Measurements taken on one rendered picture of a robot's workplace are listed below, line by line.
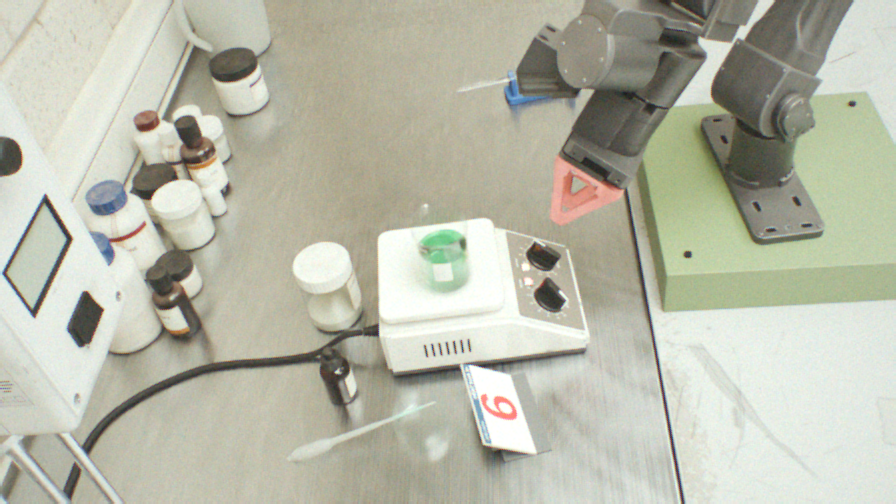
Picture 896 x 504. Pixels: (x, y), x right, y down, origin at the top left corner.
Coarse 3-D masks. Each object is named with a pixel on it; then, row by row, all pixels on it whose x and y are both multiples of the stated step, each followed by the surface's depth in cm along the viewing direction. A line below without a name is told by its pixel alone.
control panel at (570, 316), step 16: (512, 240) 88; (528, 240) 89; (512, 256) 86; (512, 272) 85; (528, 272) 86; (544, 272) 87; (560, 272) 88; (528, 288) 84; (560, 288) 86; (528, 304) 82; (576, 304) 85; (544, 320) 81; (560, 320) 82; (576, 320) 83
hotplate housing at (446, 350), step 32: (512, 288) 83; (576, 288) 88; (448, 320) 81; (480, 320) 80; (512, 320) 80; (384, 352) 83; (416, 352) 82; (448, 352) 83; (480, 352) 83; (512, 352) 83; (544, 352) 84
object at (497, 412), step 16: (480, 384) 80; (496, 384) 81; (480, 400) 78; (496, 400) 79; (512, 400) 81; (496, 416) 78; (512, 416) 79; (496, 432) 76; (512, 432) 77; (528, 448) 77
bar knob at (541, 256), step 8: (536, 240) 87; (536, 248) 87; (544, 248) 86; (528, 256) 87; (536, 256) 87; (544, 256) 87; (552, 256) 86; (560, 256) 87; (536, 264) 86; (544, 264) 87; (552, 264) 87
